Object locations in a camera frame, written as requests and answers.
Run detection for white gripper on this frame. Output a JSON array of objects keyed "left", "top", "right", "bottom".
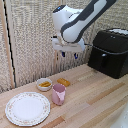
[{"left": 51, "top": 36, "right": 87, "bottom": 60}]

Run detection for black air fryer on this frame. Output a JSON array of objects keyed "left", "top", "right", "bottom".
[{"left": 87, "top": 28, "right": 128, "bottom": 80}]

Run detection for orange rectangular food piece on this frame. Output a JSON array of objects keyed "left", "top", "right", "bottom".
[{"left": 56, "top": 77, "right": 72, "bottom": 88}]

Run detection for yellow food pieces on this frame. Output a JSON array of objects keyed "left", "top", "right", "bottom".
[{"left": 38, "top": 81, "right": 52, "bottom": 89}]

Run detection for pink mug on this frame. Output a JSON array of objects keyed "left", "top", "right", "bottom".
[{"left": 51, "top": 83, "right": 67, "bottom": 107}]

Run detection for beige woven folding screen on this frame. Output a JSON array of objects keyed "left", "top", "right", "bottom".
[{"left": 0, "top": 0, "right": 128, "bottom": 94}]

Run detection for small white bowl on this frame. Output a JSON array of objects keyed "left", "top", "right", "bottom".
[{"left": 36, "top": 77, "right": 54, "bottom": 92}]

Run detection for white floral rim plate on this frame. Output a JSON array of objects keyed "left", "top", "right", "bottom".
[{"left": 4, "top": 91, "right": 51, "bottom": 127}]

